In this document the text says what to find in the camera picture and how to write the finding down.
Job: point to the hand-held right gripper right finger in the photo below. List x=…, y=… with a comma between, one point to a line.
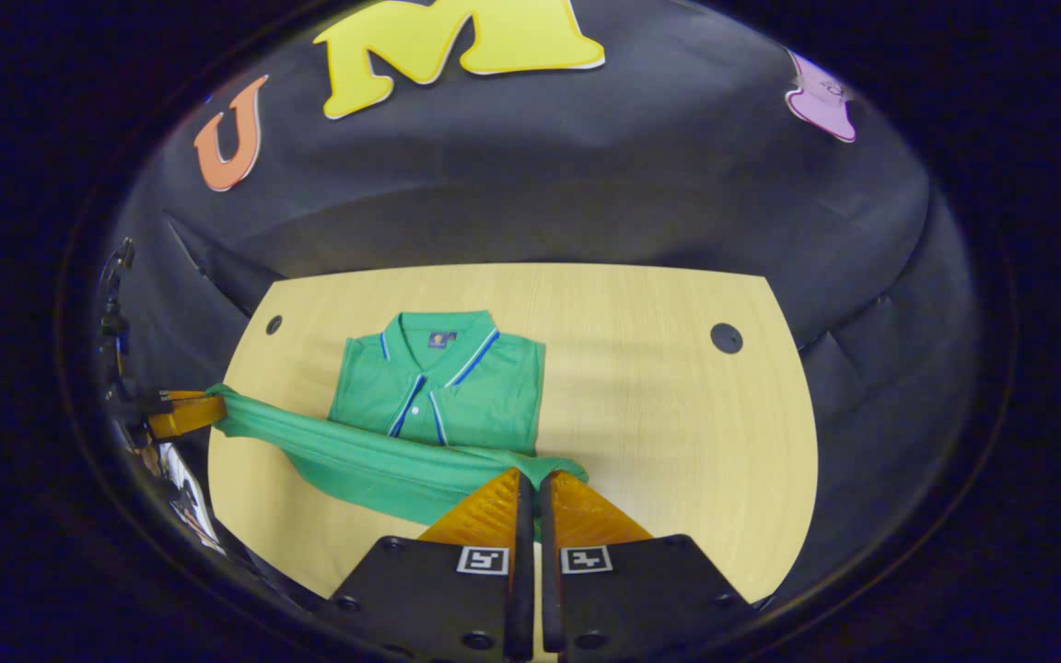
x=551, y=599

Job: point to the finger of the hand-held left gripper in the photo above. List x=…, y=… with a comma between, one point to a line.
x=185, y=395
x=185, y=416

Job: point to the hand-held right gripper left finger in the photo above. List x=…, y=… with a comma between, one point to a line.
x=521, y=589

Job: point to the green T-shirt with striped collar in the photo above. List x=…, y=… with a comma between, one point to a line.
x=457, y=396

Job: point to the white and red object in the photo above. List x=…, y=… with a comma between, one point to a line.
x=185, y=497

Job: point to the black round table grommet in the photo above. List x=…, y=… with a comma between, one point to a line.
x=727, y=338
x=273, y=324

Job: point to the black backdrop cloth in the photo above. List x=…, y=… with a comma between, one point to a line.
x=586, y=184

